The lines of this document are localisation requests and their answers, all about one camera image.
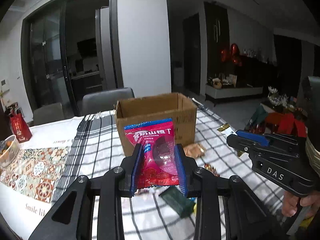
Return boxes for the dark green snack packet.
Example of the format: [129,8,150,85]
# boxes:
[159,186,195,218]

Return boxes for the red hawthorn snack packet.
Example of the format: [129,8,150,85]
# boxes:
[124,118,179,189]

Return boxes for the bowl of snacks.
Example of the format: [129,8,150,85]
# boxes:
[1,135,20,167]

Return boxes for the right hand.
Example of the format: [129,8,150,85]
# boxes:
[281,191,320,219]

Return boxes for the black white checked cloth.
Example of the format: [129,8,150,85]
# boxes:
[47,109,283,239]

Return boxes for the golden brown wrapped pastry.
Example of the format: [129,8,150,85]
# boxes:
[183,143,206,159]

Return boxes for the black gold snack packet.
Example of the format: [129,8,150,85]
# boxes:
[217,123,234,133]

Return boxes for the red bags beside table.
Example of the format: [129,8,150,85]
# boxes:
[244,105,307,138]

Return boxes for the brown cardboard box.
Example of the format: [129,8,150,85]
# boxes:
[114,93,197,157]

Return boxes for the grey dining chair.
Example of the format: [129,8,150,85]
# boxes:
[81,87,135,115]
[33,102,65,126]

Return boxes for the red heart balloons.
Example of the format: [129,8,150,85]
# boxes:
[220,43,242,66]

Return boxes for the patterned tile placemat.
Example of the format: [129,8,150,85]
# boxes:
[1,146,71,203]

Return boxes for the red gift bag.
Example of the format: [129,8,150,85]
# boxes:
[10,109,32,143]

